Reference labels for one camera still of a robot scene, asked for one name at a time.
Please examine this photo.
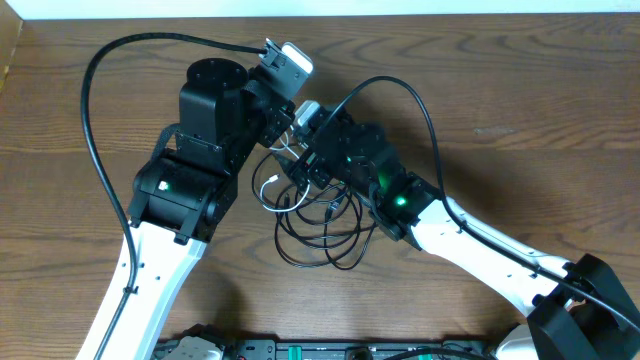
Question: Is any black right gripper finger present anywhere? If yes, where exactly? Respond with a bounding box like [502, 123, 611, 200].
[287, 159, 310, 190]
[307, 162, 332, 190]

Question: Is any white usb cable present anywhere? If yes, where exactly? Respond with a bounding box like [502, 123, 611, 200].
[259, 130, 312, 214]

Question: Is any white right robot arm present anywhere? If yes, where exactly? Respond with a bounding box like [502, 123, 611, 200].
[289, 101, 639, 359]

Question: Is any brown cardboard side panel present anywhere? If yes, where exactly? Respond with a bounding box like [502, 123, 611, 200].
[0, 0, 24, 88]

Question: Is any black left camera cable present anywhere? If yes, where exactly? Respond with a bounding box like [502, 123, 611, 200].
[80, 32, 269, 360]

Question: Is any black camera cable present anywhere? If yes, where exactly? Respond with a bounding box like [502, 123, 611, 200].
[80, 32, 269, 360]
[319, 75, 640, 334]

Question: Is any black right camera cable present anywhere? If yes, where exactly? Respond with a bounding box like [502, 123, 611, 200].
[319, 75, 640, 334]

